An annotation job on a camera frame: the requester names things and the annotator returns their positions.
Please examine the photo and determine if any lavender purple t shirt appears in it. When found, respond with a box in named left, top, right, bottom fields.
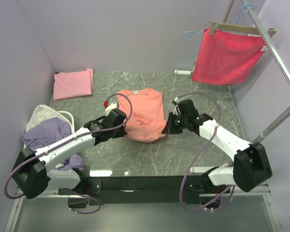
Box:
left=22, top=117, right=84, bottom=171

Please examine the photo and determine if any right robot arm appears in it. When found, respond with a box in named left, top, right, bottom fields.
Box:
left=162, top=98, right=273, bottom=193

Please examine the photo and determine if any white laundry basket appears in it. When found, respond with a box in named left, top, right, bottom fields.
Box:
left=21, top=110, right=78, bottom=170

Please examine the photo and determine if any folded pink t shirt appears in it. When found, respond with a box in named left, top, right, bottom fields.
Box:
left=54, top=69, right=94, bottom=100

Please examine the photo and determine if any white t shirt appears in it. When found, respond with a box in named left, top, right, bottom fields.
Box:
left=25, top=104, right=65, bottom=135

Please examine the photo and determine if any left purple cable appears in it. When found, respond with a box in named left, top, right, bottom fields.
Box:
left=4, top=93, right=133, bottom=215

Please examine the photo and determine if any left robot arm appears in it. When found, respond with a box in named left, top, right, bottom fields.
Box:
left=9, top=108, right=131, bottom=199

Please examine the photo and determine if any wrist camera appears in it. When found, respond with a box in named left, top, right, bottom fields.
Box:
left=103, top=101, right=118, bottom=116
left=173, top=97, right=181, bottom=116

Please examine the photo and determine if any red microfiber towel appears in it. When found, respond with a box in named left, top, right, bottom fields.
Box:
left=191, top=29, right=267, bottom=85

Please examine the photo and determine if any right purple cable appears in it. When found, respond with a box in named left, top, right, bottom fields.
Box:
left=175, top=92, right=235, bottom=211

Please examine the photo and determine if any salmon orange t shirt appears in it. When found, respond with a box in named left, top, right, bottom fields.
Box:
left=117, top=88, right=166, bottom=143

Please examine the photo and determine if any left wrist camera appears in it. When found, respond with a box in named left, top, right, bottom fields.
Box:
left=103, top=101, right=118, bottom=116

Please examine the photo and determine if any wooden clip hanger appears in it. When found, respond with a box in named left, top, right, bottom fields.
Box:
left=205, top=21, right=278, bottom=37

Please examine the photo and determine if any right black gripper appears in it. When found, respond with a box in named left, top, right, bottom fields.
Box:
left=162, top=112, right=188, bottom=134

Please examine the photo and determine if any aluminium rail frame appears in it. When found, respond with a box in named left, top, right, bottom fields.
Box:
left=16, top=185, right=271, bottom=198

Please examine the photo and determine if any blue wire hanger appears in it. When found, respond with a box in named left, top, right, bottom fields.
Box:
left=182, top=3, right=254, bottom=44

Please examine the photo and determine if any black base beam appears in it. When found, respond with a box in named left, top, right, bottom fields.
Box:
left=58, top=175, right=232, bottom=208

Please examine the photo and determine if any purple cable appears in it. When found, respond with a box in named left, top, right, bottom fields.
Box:
left=4, top=93, right=133, bottom=215
left=175, top=92, right=235, bottom=211

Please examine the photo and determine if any metal clothes rack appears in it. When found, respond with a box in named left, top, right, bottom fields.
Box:
left=174, top=0, right=290, bottom=174

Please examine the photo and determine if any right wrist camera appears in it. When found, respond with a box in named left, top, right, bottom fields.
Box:
left=173, top=97, right=181, bottom=116

